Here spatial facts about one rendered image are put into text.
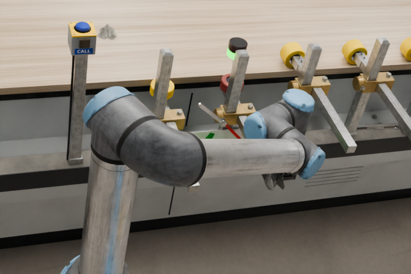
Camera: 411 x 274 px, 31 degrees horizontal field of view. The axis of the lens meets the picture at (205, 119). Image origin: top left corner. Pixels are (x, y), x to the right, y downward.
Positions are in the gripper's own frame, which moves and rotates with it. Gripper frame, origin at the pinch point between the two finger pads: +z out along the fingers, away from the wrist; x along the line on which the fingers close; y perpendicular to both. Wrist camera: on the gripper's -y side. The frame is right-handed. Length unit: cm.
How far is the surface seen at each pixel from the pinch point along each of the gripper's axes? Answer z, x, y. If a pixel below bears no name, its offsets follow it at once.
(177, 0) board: -10, -7, -92
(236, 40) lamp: -29.3, -4.7, -36.1
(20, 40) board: -9, -68, -70
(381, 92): -13, 48, -25
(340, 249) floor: 82, 64, -32
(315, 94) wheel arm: -13.2, 23.3, -26.1
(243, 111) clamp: -5.1, 0.3, -29.3
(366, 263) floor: 82, 73, -23
